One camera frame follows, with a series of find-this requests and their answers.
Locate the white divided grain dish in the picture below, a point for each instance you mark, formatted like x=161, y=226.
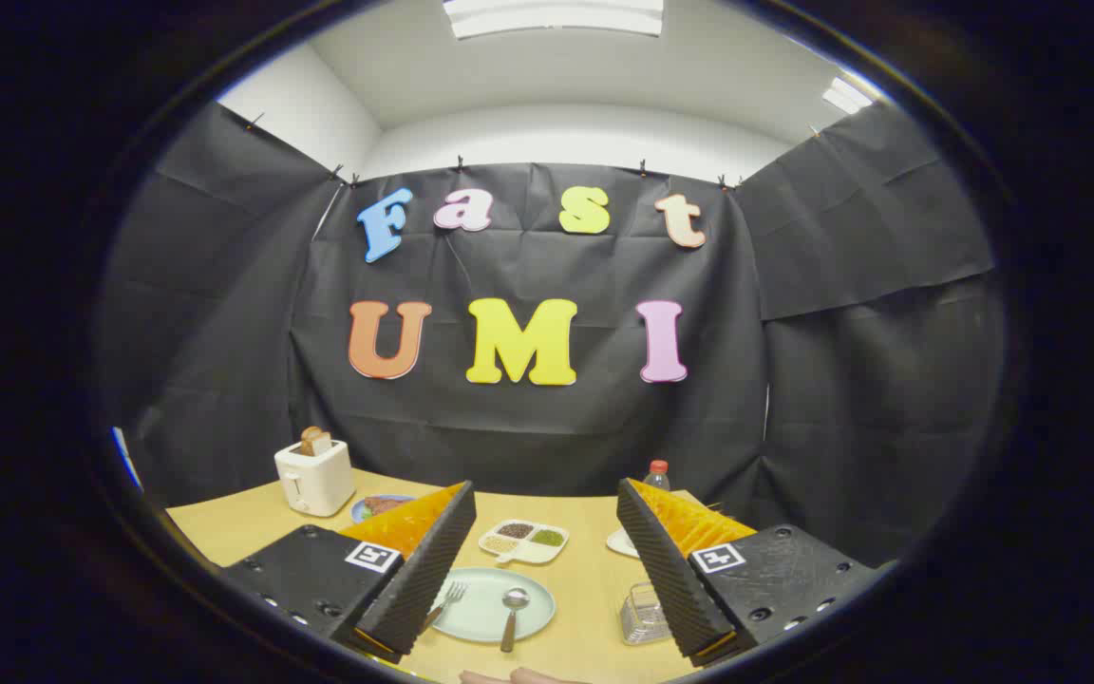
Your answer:
x=523, y=553

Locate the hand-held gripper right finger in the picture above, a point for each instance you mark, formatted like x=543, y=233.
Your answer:
x=666, y=579

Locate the white toaster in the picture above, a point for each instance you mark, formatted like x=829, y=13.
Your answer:
x=319, y=480

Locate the red-capped plastic water bottle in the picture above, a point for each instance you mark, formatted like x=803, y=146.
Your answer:
x=657, y=480

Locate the small blue plate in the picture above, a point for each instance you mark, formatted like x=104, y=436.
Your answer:
x=357, y=512

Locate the large ceiling light panel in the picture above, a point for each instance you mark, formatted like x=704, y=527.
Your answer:
x=556, y=17

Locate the brown meat slice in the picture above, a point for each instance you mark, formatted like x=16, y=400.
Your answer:
x=382, y=504

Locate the black backdrop cloth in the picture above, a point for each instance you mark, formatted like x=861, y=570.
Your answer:
x=528, y=427

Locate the toasted bread slice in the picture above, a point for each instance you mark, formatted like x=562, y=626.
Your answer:
x=314, y=442

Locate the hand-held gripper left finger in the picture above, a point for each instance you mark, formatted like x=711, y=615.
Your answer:
x=424, y=579

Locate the small ceiling light panel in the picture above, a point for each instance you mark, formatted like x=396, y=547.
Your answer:
x=846, y=96

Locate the pale green plate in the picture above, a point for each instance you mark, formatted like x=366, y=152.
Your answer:
x=480, y=610

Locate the perforated metal basket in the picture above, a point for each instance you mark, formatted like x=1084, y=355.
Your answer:
x=642, y=617

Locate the white square coaster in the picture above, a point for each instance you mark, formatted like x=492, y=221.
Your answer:
x=621, y=543

